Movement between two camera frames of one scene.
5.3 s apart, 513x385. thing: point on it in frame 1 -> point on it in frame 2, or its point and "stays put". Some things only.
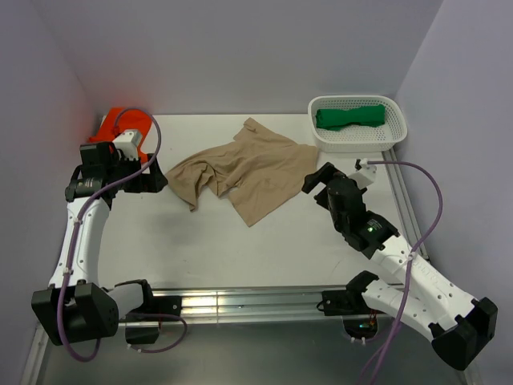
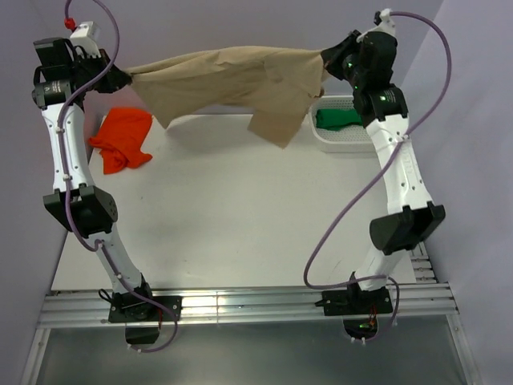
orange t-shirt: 119,119 stays put
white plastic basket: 359,138 stays put
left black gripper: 152,182 -> 115,79
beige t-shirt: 263,172 -> 276,83
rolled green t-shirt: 341,118 stays put
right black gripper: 323,174 -> 332,55
